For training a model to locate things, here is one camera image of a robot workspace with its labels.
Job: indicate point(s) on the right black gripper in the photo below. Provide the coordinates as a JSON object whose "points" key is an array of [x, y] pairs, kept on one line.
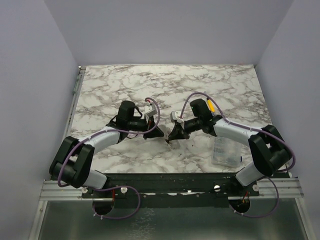
{"points": [[180, 128]]}

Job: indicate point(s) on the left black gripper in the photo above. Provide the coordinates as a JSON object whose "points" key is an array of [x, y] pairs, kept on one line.
{"points": [[155, 132]]}

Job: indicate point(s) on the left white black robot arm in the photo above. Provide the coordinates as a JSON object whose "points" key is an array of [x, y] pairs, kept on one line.
{"points": [[72, 163]]}

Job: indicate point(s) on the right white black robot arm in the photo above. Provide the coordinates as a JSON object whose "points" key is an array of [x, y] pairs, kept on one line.
{"points": [[266, 145]]}

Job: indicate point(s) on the clear plastic organizer box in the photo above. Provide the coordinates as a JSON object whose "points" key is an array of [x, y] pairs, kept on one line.
{"points": [[226, 152]]}

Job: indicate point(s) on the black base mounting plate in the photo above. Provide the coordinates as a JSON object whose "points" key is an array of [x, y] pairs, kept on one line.
{"points": [[172, 190]]}

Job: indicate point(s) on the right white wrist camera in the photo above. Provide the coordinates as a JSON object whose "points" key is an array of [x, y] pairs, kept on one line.
{"points": [[175, 117]]}

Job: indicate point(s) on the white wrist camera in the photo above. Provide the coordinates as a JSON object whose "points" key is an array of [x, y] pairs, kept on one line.
{"points": [[150, 110], [175, 117]]}

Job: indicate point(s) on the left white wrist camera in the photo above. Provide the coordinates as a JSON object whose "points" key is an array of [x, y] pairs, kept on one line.
{"points": [[150, 110]]}

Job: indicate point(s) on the yellow handled screwdriver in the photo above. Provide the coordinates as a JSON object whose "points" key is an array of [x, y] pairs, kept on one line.
{"points": [[210, 105]]}

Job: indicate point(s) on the aluminium frame rail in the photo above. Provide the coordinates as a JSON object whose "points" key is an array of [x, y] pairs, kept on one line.
{"points": [[50, 191]]}

